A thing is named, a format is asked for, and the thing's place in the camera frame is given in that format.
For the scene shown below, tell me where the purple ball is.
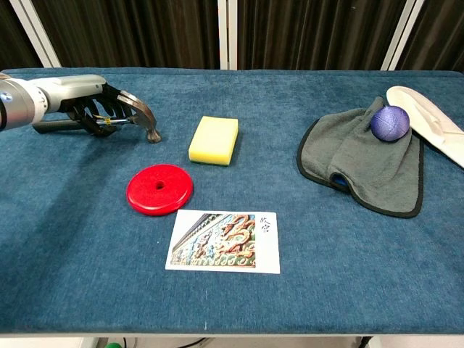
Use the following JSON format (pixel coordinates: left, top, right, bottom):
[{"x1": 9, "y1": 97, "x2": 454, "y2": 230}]
[{"x1": 370, "y1": 105, "x2": 411, "y2": 142}]

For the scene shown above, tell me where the steel claw hammer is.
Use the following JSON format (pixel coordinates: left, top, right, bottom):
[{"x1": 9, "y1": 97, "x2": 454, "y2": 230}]
[{"x1": 31, "y1": 90, "x2": 163, "y2": 144}]

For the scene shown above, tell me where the dragon wall postcard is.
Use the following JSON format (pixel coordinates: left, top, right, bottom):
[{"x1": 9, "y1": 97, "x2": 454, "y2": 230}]
[{"x1": 165, "y1": 209, "x2": 281, "y2": 275}]

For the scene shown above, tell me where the grey towel with black trim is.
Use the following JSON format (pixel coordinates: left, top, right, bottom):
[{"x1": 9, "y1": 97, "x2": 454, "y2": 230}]
[{"x1": 297, "y1": 96, "x2": 425, "y2": 219}]

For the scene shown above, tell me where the red disc with hole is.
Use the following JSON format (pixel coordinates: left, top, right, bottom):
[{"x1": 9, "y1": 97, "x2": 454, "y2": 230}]
[{"x1": 125, "y1": 164, "x2": 194, "y2": 217}]

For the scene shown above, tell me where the white slipper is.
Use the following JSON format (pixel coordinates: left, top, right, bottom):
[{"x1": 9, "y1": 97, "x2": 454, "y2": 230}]
[{"x1": 386, "y1": 85, "x2": 464, "y2": 169}]

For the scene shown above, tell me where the black cable under table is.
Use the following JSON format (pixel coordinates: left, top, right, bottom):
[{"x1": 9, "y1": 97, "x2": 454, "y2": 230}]
[{"x1": 181, "y1": 337, "x2": 211, "y2": 348}]

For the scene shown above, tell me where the blue tablecloth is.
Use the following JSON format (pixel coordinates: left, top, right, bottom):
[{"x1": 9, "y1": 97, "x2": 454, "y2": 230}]
[{"x1": 0, "y1": 67, "x2": 464, "y2": 335}]

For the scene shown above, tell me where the white screen frame post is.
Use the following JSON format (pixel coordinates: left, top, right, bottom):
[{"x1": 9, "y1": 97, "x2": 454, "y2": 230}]
[
  {"x1": 9, "y1": 0, "x2": 62, "y2": 68},
  {"x1": 217, "y1": 0, "x2": 239, "y2": 70},
  {"x1": 380, "y1": 0, "x2": 425, "y2": 71}
]

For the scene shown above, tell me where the yellow sponge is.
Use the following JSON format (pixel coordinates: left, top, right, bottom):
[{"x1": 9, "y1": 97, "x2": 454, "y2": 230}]
[{"x1": 188, "y1": 115, "x2": 239, "y2": 167}]

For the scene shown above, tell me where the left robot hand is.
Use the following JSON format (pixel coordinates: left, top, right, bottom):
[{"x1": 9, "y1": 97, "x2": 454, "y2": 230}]
[{"x1": 35, "y1": 74, "x2": 132, "y2": 138}]

